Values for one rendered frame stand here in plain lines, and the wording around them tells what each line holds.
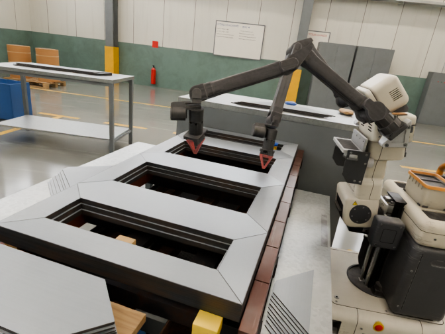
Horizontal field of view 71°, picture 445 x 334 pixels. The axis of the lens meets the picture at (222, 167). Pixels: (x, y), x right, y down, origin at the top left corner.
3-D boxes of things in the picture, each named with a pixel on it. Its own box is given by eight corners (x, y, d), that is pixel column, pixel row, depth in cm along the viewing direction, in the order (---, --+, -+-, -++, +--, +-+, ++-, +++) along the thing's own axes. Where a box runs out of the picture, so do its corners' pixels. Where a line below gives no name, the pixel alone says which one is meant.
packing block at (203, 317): (191, 336, 73) (192, 323, 72) (198, 320, 78) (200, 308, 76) (215, 345, 72) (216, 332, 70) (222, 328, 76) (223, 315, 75)
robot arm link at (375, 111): (304, 35, 118) (296, 43, 128) (283, 63, 118) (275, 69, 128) (390, 109, 124) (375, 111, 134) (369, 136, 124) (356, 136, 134)
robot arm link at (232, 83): (300, 68, 119) (291, 75, 129) (296, 53, 118) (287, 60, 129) (191, 102, 116) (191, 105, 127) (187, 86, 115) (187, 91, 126)
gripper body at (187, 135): (183, 140, 124) (183, 122, 120) (193, 129, 132) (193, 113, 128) (197, 143, 122) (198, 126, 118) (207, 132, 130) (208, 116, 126)
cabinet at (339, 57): (306, 109, 958) (320, 41, 890) (304, 107, 1003) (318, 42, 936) (340, 114, 948) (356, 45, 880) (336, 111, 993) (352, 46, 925)
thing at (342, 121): (177, 102, 233) (178, 96, 232) (206, 94, 288) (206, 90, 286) (362, 132, 201) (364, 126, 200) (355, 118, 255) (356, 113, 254)
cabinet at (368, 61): (342, 114, 947) (358, 46, 880) (338, 111, 992) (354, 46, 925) (375, 118, 937) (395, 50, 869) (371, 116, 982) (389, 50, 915)
